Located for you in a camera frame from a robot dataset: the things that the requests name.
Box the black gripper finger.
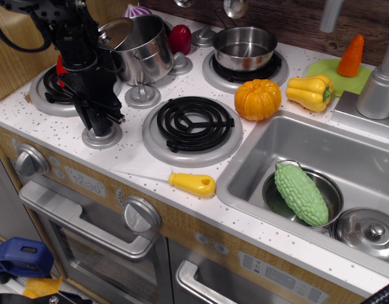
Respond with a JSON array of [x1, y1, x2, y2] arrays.
[[91, 110, 117, 136], [74, 101, 92, 130]]

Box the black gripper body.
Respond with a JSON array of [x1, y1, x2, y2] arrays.
[[59, 47, 124, 124]]

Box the grey stove knob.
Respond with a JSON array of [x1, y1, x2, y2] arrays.
[[168, 52, 193, 76], [125, 84, 161, 110], [82, 124, 122, 149], [191, 25, 216, 48]]

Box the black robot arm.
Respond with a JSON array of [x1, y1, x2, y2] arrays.
[[0, 1, 124, 137]]

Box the grey left oven knob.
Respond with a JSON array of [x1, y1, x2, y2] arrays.
[[15, 144, 51, 177]]

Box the grey oven knob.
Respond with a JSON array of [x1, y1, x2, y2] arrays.
[[122, 195, 162, 234], [15, 144, 51, 177]]

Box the grey right oven knob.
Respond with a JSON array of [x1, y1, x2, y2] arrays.
[[122, 195, 162, 234]]

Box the grey back stove knob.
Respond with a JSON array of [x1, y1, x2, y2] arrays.
[[191, 25, 216, 48]]

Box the black left burner coil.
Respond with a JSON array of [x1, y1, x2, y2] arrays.
[[43, 66, 72, 105]]

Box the black burner coil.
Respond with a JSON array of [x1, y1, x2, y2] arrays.
[[211, 53, 282, 83], [43, 66, 72, 105], [156, 96, 235, 153]]

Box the tall steel pot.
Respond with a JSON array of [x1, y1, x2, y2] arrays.
[[115, 15, 174, 86]]

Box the purple white toy onion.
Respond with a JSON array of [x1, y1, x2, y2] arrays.
[[122, 4, 152, 18]]

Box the black front burner coil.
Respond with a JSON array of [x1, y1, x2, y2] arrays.
[[156, 96, 235, 153]]

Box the red toy vegetable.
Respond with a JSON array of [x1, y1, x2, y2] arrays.
[[167, 25, 192, 55]]

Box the hanging steel spoon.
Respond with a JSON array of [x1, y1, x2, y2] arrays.
[[174, 0, 196, 8]]

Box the steel saucepan on burner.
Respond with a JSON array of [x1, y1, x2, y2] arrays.
[[212, 24, 277, 72]]

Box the blue clamp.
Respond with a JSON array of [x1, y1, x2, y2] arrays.
[[0, 237, 54, 277]]

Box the orange toy pumpkin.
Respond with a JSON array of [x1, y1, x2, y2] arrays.
[[234, 79, 282, 121]]

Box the hanging steel ladle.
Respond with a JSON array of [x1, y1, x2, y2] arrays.
[[223, 0, 248, 19]]

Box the yellow cloth piece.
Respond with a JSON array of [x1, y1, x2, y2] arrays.
[[22, 276, 62, 299]]

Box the black back burner coil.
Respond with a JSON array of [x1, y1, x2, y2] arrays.
[[211, 53, 282, 83]]

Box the green toy bitter gourd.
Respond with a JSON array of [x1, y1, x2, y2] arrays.
[[274, 162, 329, 227]]

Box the yellow toy bell pepper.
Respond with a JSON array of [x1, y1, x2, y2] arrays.
[[286, 74, 333, 112]]

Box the steel pot in sink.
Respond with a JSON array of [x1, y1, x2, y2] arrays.
[[262, 160, 344, 233]]

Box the green round plate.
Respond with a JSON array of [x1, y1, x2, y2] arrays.
[[306, 59, 371, 97]]

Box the orange toy carrot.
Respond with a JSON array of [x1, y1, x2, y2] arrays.
[[336, 34, 365, 77]]

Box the silver sink basin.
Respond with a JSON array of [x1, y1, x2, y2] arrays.
[[215, 110, 389, 279]]

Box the silver faucet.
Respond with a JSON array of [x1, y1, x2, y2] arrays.
[[319, 0, 389, 142]]

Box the steel lid in sink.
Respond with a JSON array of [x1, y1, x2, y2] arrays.
[[330, 208, 389, 263]]

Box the black cable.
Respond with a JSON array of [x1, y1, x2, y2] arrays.
[[0, 6, 53, 54]]

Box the grey oven door handle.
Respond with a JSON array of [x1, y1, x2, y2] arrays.
[[19, 181, 153, 263]]

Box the yellow handled toy knife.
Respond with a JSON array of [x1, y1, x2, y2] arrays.
[[112, 163, 216, 197]]

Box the grey dishwasher door handle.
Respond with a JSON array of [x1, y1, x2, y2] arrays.
[[175, 260, 235, 304]]

